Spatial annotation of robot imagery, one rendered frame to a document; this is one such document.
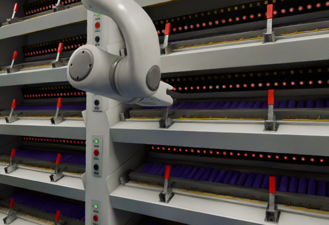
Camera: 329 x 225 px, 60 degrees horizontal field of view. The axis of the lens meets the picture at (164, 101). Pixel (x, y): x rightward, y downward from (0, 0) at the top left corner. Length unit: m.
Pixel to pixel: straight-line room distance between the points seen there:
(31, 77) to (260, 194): 0.86
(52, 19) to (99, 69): 0.62
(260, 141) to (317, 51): 0.22
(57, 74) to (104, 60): 0.53
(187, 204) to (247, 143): 0.22
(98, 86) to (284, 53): 0.39
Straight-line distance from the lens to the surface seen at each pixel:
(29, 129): 1.15
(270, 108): 0.67
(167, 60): 0.75
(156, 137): 0.77
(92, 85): 0.52
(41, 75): 1.10
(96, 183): 0.91
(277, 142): 0.66
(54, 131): 1.04
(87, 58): 0.52
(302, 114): 0.71
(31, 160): 1.25
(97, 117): 0.88
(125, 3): 0.52
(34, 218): 1.26
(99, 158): 0.88
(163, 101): 0.67
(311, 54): 0.66
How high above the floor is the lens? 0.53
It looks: 2 degrees up
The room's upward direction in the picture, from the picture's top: straight up
